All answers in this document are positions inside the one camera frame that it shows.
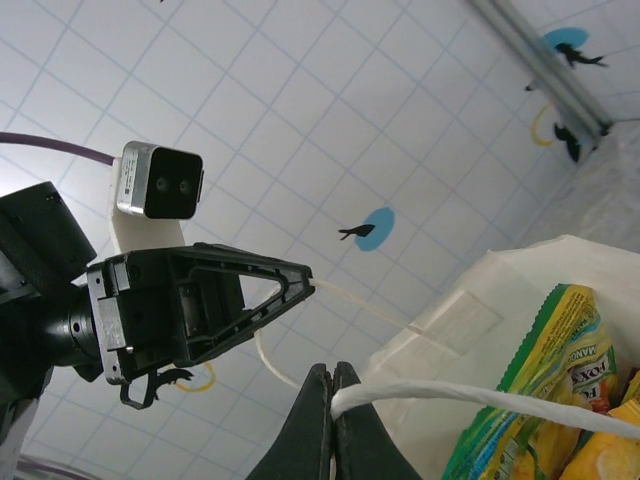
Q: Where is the green Fox's candy bag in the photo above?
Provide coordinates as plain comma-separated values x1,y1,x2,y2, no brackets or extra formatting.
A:
442,283,621,480

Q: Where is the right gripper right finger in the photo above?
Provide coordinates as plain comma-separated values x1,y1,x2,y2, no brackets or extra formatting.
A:
331,360,419,480

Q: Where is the white printed paper bag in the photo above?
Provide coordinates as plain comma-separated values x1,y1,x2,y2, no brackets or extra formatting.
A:
254,233,640,480

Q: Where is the yellow chips snack bag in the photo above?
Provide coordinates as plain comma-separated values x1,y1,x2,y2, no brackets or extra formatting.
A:
562,399,640,480

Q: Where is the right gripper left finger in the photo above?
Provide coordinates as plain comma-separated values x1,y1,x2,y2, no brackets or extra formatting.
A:
244,362,333,480

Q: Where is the aluminium frame post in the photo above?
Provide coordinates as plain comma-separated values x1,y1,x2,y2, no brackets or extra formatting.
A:
467,0,614,149

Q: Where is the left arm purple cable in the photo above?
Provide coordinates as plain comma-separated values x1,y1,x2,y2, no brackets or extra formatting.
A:
0,131,117,476

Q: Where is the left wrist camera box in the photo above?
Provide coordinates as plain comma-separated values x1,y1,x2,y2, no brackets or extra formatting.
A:
107,140,206,251

